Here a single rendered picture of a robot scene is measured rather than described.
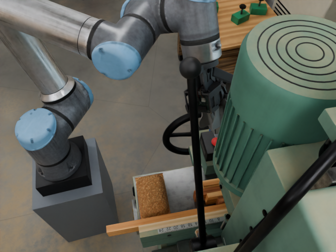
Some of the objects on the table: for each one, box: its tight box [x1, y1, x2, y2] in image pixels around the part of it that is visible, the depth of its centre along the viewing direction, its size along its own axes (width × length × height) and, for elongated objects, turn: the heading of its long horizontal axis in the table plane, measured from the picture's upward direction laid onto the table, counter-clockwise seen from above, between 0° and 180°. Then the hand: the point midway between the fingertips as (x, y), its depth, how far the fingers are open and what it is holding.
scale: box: [158, 217, 225, 234], centre depth 81 cm, size 50×1×1 cm, turn 101°
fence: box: [139, 217, 223, 243], centre depth 83 cm, size 60×2×6 cm, turn 101°
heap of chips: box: [135, 173, 171, 219], centre depth 88 cm, size 9×14×4 cm, turn 11°
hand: (216, 128), depth 79 cm, fingers closed
